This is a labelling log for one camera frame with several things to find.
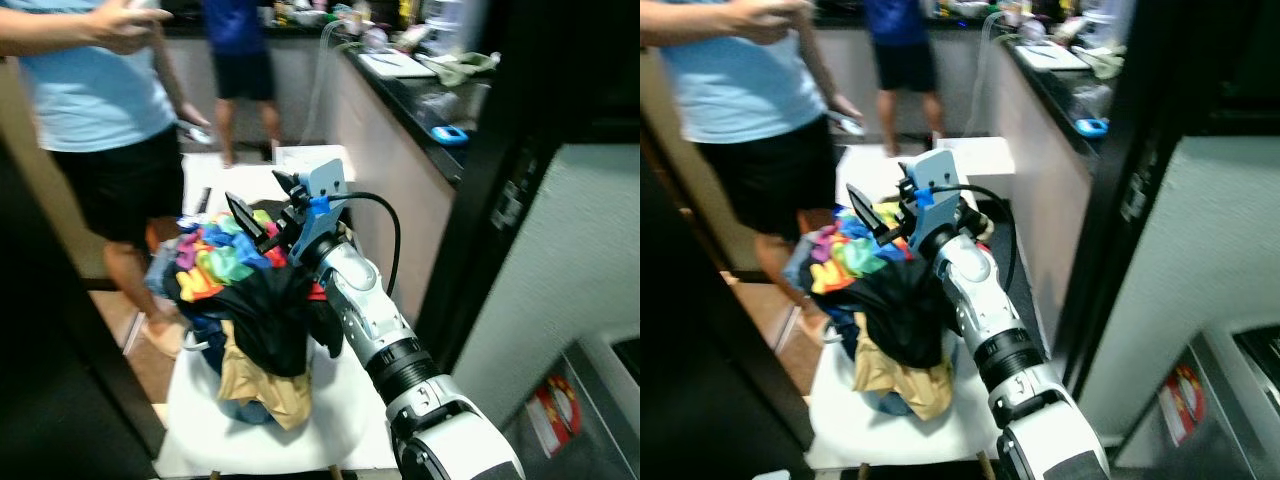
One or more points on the rainbow coloured garment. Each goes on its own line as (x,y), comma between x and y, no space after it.
(222,262)
(855,258)

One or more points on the black garment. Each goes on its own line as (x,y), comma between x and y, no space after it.
(900,312)
(268,322)

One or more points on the silver phone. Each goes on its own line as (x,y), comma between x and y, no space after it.
(848,123)
(195,133)

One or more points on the small blue gadget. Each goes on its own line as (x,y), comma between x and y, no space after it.
(449,135)
(1092,127)

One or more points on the pale green cloth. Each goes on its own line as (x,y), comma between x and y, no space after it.
(462,68)
(1105,62)

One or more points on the white board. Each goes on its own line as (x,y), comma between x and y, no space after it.
(395,64)
(1050,56)

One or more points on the white table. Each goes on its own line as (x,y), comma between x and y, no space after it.
(850,425)
(340,425)

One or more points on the person in light blue shirt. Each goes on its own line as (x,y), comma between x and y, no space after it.
(745,90)
(95,100)

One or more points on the tan garment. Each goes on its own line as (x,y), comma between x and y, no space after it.
(268,392)
(905,385)

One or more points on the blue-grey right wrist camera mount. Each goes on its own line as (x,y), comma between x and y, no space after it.
(323,188)
(936,178)

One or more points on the black door frame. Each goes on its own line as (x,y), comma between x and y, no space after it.
(1160,100)
(540,80)

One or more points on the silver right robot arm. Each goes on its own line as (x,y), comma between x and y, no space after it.
(372,312)
(985,300)

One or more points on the red white sticker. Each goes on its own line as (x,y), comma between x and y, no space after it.
(1183,402)
(555,412)

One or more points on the person in dark blue shirt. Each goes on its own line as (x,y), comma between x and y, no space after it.
(900,40)
(240,45)

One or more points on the black topped counter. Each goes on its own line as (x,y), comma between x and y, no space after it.
(415,110)
(1050,95)

